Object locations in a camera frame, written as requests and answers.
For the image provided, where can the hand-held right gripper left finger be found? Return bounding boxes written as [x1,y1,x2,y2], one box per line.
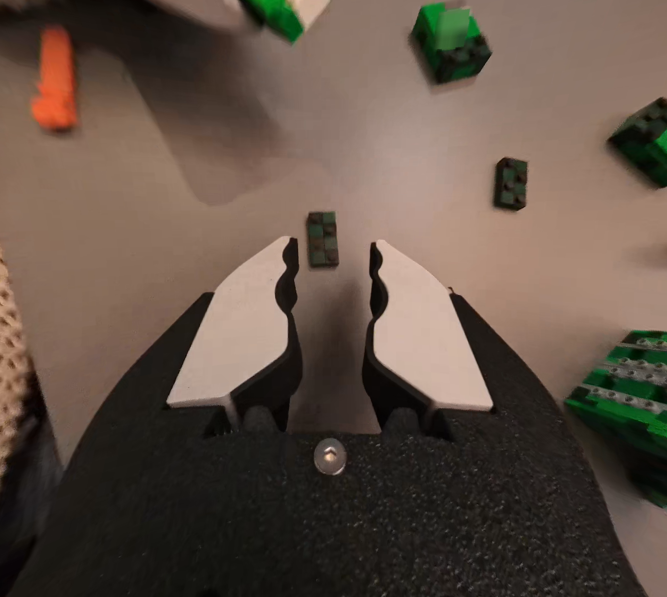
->
[167,236,304,433]

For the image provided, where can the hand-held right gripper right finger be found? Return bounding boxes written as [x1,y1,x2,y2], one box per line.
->
[362,240,495,440]

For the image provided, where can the dark green lego plate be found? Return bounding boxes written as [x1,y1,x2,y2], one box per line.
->
[494,157,528,211]
[306,211,339,268]

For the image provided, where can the green pixel lego creeper body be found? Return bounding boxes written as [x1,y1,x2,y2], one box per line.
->
[564,330,667,509]

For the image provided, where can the green lego block dark studs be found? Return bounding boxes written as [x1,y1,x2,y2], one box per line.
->
[607,97,667,188]

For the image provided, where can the orange brick separator tool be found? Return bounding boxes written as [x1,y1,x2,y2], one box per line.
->
[30,26,79,131]

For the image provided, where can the cream knit sweater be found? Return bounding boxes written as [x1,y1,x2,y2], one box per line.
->
[0,248,48,478]

